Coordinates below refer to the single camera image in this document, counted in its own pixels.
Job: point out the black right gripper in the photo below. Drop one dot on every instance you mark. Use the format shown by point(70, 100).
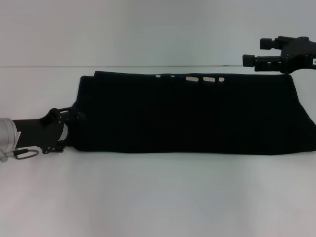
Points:
point(300, 53)

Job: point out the black t-shirt with white print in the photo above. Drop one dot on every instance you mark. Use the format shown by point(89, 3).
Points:
point(185, 113)

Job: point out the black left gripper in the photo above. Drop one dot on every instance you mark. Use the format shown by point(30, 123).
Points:
point(37, 133)

